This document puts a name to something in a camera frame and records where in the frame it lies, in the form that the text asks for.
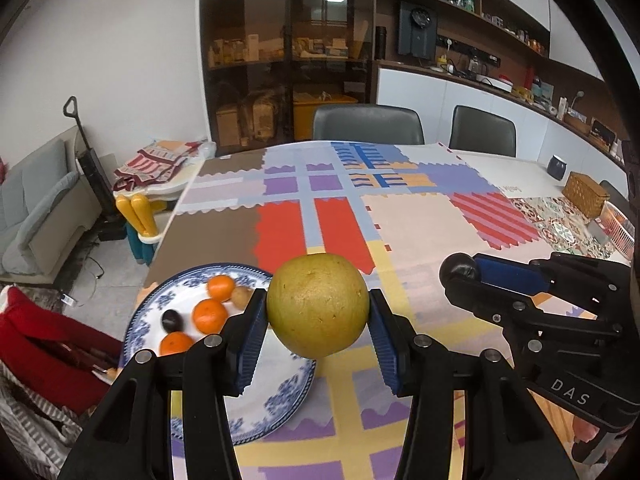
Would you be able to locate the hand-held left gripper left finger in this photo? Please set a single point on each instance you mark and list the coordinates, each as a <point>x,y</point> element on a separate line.
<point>252,345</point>

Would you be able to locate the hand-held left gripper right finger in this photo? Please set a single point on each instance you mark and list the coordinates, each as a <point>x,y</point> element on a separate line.
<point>385,350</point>

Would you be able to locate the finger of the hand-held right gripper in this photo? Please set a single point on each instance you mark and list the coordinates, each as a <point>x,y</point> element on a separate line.
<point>500,305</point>
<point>510,275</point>

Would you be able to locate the brown round fruit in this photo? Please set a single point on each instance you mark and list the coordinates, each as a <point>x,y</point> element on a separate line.
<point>240,296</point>

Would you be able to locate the dark plum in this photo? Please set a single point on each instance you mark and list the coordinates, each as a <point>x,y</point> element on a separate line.
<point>459,270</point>
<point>171,320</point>

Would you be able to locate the large orange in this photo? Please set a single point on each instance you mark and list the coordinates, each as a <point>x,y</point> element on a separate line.
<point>210,316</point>

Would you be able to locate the blue white patterned plate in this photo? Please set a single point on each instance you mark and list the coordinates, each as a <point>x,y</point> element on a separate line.
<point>280,390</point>

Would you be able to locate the small mandarin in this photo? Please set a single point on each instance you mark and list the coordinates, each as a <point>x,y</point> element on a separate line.
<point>175,344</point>
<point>220,287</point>

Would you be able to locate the yellow-green pear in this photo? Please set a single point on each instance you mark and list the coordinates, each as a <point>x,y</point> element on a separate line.
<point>317,305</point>

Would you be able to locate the person's right hand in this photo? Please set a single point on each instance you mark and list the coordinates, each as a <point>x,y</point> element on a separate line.
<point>585,430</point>

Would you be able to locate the tile print table mat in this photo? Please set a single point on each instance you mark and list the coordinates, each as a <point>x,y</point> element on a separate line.
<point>560,230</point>

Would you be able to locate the white printed table mat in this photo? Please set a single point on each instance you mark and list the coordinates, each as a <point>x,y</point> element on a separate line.
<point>500,175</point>

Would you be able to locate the patchwork tablecloth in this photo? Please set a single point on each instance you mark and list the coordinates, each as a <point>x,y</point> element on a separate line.
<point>415,225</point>

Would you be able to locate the wicker basket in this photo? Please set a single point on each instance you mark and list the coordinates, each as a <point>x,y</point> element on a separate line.
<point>584,195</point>

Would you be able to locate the white plastic basket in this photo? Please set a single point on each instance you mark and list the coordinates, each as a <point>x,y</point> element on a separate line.
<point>617,230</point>

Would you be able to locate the dark round jar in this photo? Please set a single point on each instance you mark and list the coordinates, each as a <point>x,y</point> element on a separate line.
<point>557,167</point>

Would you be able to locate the grey chair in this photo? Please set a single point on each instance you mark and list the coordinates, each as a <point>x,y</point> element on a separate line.
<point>367,125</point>
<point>482,132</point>
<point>614,194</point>

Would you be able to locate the child high chair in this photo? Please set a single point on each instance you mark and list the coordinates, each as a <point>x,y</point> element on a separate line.
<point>142,220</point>

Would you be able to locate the white red lidded container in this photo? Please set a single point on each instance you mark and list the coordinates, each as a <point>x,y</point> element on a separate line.
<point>502,83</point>

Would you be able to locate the white lower cabinet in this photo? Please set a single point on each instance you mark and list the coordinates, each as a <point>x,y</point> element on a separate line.
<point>430,90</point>

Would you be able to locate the folded striped cloth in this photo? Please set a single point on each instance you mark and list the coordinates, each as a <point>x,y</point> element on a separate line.
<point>155,162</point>

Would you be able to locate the red cloth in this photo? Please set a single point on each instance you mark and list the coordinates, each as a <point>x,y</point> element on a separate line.
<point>45,345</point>

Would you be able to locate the cardboard box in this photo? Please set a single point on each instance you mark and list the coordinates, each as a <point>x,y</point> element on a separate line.
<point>227,125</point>

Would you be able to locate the grey striped cloth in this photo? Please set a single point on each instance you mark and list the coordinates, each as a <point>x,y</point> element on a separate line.
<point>35,420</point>

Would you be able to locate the black upright vacuum cleaner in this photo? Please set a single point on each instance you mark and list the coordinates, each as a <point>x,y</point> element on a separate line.
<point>95,175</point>

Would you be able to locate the yellow storage crate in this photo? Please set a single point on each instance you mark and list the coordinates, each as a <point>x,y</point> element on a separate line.
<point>322,117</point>

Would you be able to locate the grey sofa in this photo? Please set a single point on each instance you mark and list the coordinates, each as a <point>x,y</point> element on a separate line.
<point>40,215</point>

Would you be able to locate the black thermos bottle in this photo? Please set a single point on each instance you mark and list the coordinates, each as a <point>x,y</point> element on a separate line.
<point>380,42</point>

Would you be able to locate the glass door cabinet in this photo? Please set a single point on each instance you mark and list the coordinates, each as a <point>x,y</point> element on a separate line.
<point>285,50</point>

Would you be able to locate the black wall appliance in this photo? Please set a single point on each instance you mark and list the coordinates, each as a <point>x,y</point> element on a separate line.
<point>417,30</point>

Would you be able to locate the wooden wall shelf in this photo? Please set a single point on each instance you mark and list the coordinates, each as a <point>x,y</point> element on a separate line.
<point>475,15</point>

